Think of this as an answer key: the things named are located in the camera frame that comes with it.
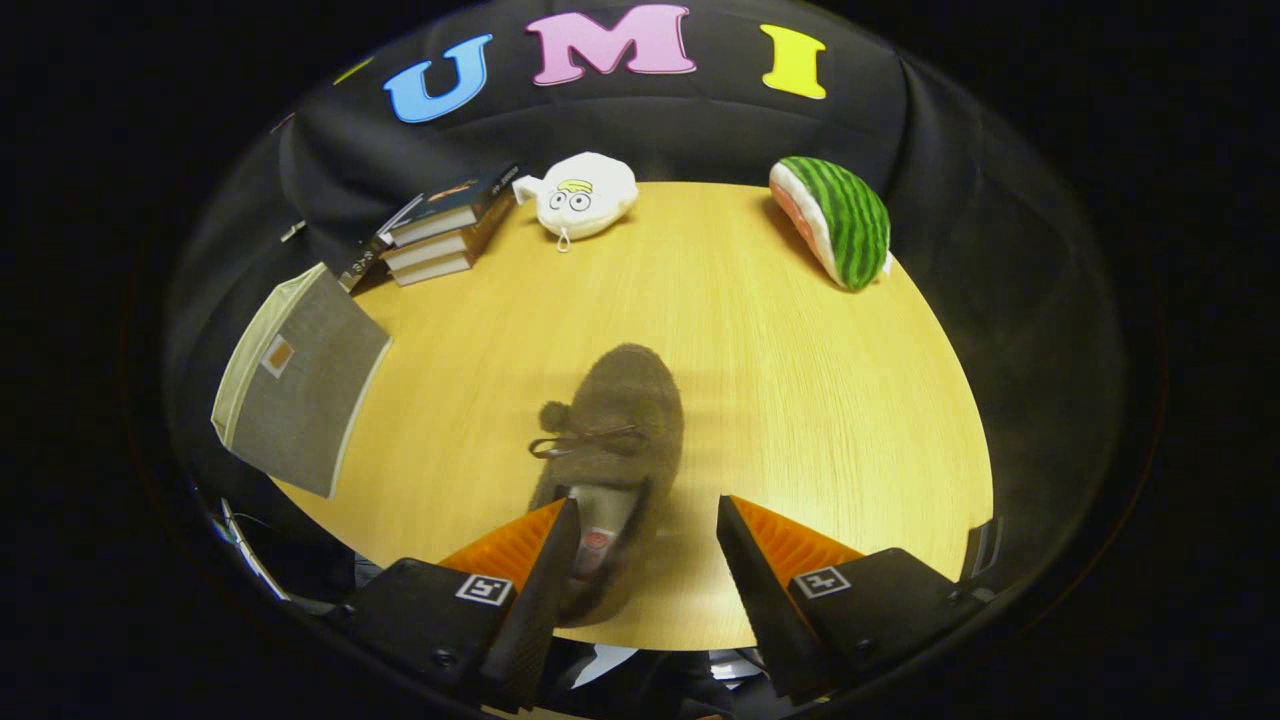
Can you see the brown fuzzy shoe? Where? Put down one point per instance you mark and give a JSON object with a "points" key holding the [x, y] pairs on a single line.
{"points": [[625, 400]]}

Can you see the silver cloth clip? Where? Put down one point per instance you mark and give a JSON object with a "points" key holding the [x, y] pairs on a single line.
{"points": [[294, 231]]}

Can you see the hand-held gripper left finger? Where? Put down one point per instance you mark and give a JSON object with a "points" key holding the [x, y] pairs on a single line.
{"points": [[535, 610]]}

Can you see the dark blue hardcover book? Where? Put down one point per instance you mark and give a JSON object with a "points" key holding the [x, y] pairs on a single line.
{"points": [[455, 198]]}

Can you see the white boxed book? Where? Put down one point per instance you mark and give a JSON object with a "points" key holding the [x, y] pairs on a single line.
{"points": [[365, 258]]}

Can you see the brown-edged stacked book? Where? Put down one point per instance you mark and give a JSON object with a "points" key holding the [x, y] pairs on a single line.
{"points": [[430, 268], [440, 245]]}

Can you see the white plush toy with eyes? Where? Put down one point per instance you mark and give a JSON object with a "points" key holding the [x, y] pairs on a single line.
{"points": [[585, 200]]}

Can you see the grey fabric storage box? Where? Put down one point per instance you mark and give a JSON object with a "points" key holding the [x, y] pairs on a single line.
{"points": [[300, 390]]}

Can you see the watermelon slice plush toy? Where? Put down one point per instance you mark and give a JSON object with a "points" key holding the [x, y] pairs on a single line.
{"points": [[850, 220]]}

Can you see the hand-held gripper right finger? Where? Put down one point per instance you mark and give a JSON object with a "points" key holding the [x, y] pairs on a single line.
{"points": [[765, 600]]}

